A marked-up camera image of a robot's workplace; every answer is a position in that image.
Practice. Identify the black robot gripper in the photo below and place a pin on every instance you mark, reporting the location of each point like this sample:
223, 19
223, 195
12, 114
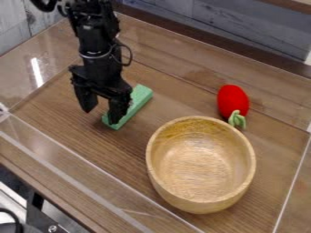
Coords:
97, 79

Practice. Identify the brown wooden bowl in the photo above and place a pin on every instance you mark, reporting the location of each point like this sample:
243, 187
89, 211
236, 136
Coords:
200, 164

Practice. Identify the green rectangular block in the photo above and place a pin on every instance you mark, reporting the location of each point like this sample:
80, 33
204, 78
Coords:
140, 95

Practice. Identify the red plush strawberry toy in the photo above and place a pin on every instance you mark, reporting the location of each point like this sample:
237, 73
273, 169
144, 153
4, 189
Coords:
233, 105

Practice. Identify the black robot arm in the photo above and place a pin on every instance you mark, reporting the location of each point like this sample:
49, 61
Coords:
92, 20

